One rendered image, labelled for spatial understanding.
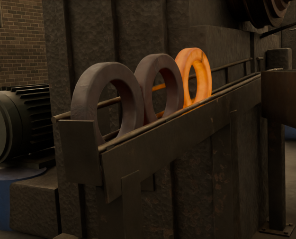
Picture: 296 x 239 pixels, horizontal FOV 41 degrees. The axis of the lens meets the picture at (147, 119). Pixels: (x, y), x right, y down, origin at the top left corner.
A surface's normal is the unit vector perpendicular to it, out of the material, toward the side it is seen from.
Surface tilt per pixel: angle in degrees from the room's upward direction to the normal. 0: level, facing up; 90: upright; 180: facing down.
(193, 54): 90
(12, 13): 90
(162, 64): 90
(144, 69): 49
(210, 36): 90
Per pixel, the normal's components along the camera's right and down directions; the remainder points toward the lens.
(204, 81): -0.51, 0.19
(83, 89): -0.47, -0.40
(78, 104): -0.51, -0.12
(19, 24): 0.85, 0.02
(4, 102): 0.56, -0.69
